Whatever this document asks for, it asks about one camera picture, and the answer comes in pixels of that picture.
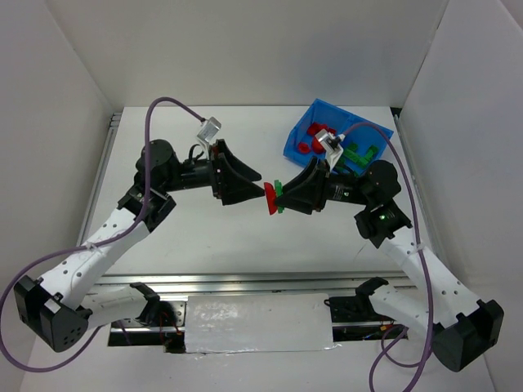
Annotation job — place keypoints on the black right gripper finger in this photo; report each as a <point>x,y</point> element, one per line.
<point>310,182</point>
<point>303,203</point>

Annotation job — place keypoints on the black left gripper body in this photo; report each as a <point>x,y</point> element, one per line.
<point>217,171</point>

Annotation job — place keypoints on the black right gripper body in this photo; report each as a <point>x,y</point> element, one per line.
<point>321,189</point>

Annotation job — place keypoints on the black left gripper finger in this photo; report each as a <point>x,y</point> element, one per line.
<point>236,190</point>
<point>240,167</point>

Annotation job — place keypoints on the green plate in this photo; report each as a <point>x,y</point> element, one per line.
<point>279,192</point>

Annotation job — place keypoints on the red arch lego piece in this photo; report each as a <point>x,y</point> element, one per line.
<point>303,148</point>

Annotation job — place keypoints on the green lego brick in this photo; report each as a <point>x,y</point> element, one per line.
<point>359,161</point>
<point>371,152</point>

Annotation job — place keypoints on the red rounded lego piece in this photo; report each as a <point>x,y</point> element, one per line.
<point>316,146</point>

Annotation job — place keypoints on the green square lego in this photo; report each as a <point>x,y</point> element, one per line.
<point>353,147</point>

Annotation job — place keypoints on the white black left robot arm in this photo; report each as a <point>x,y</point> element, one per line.
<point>60,305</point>

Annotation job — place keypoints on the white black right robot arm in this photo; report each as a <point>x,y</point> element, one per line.
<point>460,325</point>

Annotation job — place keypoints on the green lego brick in bin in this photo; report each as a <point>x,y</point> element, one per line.
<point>359,161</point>

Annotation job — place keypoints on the blue plastic sorting bin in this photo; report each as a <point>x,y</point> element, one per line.
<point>340,120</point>

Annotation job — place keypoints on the red lego piece in bin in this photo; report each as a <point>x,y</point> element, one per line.
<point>315,128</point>

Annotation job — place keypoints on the white taped cover plate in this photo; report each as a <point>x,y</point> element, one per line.
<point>258,323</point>

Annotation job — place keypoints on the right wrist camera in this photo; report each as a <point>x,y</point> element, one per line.
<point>332,145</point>

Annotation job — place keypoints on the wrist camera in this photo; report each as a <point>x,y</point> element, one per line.
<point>208,130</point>
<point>332,145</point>

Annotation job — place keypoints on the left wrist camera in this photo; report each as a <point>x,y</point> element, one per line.
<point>208,130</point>

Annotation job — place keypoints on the aluminium table edge rail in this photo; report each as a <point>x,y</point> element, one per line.
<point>251,283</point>

